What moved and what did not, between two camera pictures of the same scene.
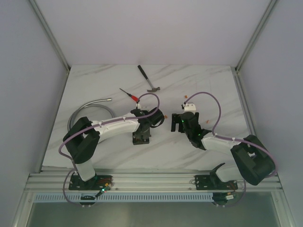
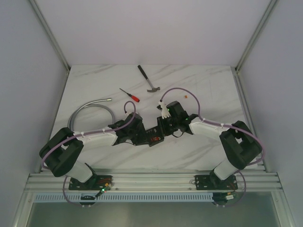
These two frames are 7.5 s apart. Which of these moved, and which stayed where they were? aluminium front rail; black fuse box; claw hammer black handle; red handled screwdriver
Moved: black fuse box
Stayed: red handled screwdriver; aluminium front rail; claw hammer black handle
